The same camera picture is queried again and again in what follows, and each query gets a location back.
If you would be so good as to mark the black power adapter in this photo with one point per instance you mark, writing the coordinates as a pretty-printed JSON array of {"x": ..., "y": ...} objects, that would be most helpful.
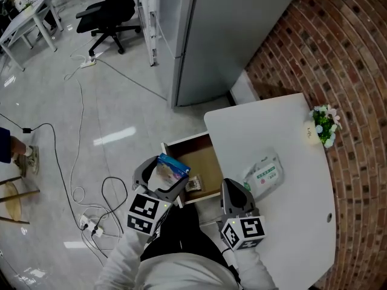
[{"x": 27, "y": 130}]

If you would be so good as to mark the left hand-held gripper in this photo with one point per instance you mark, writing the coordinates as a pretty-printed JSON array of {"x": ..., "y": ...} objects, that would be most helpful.
[{"x": 145, "y": 210}]

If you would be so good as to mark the small potted plant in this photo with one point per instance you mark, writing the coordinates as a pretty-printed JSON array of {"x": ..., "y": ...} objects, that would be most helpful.
[{"x": 27, "y": 4}]

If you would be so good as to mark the person's left forearm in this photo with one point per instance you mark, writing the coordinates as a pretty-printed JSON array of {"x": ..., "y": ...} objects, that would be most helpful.
[{"x": 121, "y": 261}]

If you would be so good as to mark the white metal rack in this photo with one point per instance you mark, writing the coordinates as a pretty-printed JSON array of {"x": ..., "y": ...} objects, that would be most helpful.
[{"x": 149, "y": 26}]

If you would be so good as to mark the person's grey sweatshirt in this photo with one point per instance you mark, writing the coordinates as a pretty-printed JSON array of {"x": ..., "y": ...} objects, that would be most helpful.
[{"x": 181, "y": 273}]

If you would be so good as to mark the white wipes packet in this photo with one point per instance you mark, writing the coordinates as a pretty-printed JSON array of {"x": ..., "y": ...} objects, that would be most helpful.
[{"x": 266, "y": 174}]

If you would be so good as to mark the white table with legs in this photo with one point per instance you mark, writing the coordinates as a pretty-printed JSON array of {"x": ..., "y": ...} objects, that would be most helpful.
[{"x": 27, "y": 17}]

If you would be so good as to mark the wooden stool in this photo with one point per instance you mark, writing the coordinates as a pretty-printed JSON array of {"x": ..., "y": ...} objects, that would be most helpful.
[{"x": 13, "y": 204}]

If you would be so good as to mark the grey refrigerator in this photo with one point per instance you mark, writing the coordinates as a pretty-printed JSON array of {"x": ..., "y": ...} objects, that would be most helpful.
[{"x": 236, "y": 26}]

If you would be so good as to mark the person's right forearm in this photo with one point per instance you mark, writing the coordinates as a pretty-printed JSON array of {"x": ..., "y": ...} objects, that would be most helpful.
[{"x": 254, "y": 267}]

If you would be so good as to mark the flower pot with pale flowers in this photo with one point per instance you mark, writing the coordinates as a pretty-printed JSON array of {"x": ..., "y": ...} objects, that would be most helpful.
[{"x": 325, "y": 125}]

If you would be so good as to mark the person's black trousers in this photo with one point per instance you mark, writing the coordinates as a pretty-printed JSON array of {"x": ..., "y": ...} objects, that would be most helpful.
[{"x": 181, "y": 237}]

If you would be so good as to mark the blue and white cardboard box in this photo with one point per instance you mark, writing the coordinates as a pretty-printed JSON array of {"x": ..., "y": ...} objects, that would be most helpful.
[{"x": 169, "y": 171}]

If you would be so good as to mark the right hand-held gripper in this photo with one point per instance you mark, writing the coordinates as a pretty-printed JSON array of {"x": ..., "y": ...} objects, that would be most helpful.
[{"x": 248, "y": 228}]

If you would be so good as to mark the white power strip with plugs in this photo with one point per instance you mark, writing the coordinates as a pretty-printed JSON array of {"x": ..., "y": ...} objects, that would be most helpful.
[{"x": 90, "y": 226}]

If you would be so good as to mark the white drawer with wooden inside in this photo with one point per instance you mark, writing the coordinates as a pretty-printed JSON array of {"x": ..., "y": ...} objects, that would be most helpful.
[{"x": 199, "y": 162}]

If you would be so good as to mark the brown patterned packet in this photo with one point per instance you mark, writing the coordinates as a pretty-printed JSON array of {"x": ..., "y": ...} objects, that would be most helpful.
[{"x": 193, "y": 183}]

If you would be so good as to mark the black office chair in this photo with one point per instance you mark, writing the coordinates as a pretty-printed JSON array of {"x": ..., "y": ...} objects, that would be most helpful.
[{"x": 115, "y": 11}]

